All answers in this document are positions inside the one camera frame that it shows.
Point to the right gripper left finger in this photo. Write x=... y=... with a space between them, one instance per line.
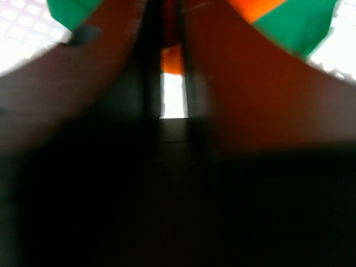
x=73 y=121

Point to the white plastic basket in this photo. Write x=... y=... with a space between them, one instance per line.
x=27 y=29

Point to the green t shirt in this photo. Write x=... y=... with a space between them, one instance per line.
x=298 y=26

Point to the orange t shirt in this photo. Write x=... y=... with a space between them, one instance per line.
x=171 y=54

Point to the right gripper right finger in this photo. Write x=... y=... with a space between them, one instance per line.
x=279 y=136

